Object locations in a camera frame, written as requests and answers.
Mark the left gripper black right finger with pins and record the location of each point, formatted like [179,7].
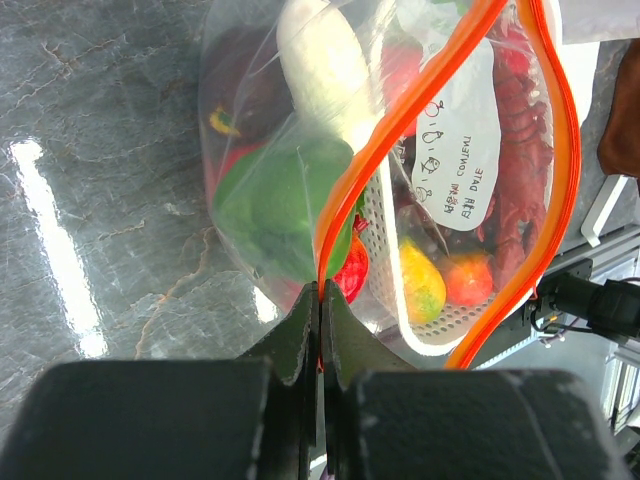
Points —
[387,420]

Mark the white radish with leaves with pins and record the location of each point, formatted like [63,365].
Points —
[326,71]

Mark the yellow green mango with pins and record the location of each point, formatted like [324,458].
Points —
[424,287]

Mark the red apple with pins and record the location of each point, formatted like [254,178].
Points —
[216,169]

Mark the dark grape bunch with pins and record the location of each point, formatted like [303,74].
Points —
[414,223]

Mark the red crayfish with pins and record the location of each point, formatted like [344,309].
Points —
[516,211]

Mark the red tomato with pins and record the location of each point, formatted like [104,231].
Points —
[468,279]

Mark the clear zip top bag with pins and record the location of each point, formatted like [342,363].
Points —
[333,231]

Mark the dark red onion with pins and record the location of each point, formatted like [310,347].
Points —
[243,94]

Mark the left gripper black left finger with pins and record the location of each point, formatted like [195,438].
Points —
[253,417]

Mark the green bell pepper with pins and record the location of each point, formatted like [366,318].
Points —
[268,203]

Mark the red bell pepper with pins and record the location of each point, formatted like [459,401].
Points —
[400,64]

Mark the white plastic basket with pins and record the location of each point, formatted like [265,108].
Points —
[449,153]

